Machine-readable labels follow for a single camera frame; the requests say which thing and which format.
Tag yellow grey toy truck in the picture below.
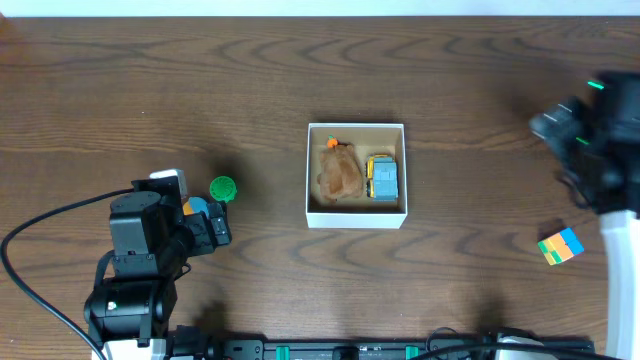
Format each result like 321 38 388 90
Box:
365 154 399 202

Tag brown plush bear toy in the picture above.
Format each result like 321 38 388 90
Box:
317 136 364 203

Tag black right cable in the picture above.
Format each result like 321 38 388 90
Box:
409 327 621 360

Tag black cable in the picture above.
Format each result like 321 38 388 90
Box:
0 187 134 360
409 327 621 360

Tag colourful two-by-two puzzle cube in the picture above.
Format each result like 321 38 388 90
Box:
537 228 585 266

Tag orange duck toy blue cap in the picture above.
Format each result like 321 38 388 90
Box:
182 197 209 217

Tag white cardboard box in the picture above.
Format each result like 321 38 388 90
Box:
305 123 408 229

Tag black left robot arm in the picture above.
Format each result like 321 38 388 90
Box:
84 176 232 348

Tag black left cable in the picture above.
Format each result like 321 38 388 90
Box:
0 187 134 360

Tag green ribbed round toy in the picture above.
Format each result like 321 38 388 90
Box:
209 176 237 203

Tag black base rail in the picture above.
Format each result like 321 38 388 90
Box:
164 326 596 360

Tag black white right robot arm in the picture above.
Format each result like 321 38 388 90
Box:
529 71 639 359

